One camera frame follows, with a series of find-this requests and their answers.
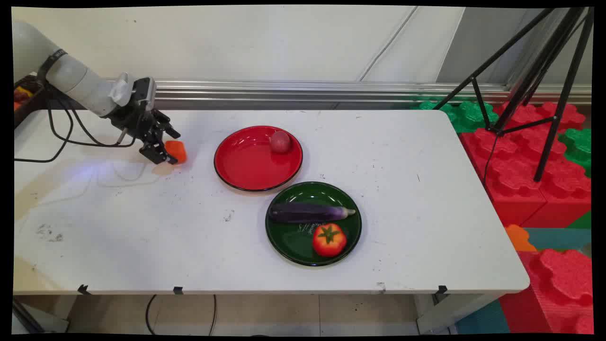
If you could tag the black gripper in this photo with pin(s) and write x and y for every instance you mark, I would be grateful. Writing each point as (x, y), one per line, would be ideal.
(135, 121)

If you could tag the orange toy vegetable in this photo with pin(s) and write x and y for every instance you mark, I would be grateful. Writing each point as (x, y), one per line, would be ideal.
(177, 150)

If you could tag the purple toy eggplant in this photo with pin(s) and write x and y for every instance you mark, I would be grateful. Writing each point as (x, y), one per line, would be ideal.
(307, 213)

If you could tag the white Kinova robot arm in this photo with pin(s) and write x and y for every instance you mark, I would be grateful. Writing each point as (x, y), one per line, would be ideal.
(75, 78)

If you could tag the red round plate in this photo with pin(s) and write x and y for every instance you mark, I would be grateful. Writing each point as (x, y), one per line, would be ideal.
(248, 166)

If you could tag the pink toy fruit ball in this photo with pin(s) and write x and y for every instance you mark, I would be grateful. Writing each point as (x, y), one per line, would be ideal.
(280, 142)

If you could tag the dark box with coloured items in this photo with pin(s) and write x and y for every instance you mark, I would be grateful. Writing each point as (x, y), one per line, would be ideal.
(26, 102)

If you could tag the black table edge clip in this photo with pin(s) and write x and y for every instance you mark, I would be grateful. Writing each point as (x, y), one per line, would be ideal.
(84, 289)
(178, 290)
(441, 290)

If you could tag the dark green round plate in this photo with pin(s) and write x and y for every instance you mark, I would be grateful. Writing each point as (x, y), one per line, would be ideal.
(293, 237)

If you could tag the red toy tomato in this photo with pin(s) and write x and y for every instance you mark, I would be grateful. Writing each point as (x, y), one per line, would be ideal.
(329, 240)

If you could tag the green foam block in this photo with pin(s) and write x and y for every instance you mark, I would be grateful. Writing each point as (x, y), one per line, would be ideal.
(466, 116)
(578, 147)

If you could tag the white table leg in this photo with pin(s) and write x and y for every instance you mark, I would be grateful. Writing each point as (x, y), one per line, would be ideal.
(450, 312)

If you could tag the orange foam piece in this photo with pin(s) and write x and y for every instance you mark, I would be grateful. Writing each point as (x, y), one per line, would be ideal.
(518, 238)

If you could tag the black tripod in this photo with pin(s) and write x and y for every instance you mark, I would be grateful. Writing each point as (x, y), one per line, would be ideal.
(564, 97)

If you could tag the teal foam mat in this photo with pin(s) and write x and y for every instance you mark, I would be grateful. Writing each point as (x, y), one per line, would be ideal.
(558, 238)

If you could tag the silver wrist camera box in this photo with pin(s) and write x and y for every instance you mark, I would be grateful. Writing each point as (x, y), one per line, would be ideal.
(144, 92)

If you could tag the aluminium rail profile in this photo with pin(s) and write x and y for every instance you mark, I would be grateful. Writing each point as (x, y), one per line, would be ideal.
(331, 90)

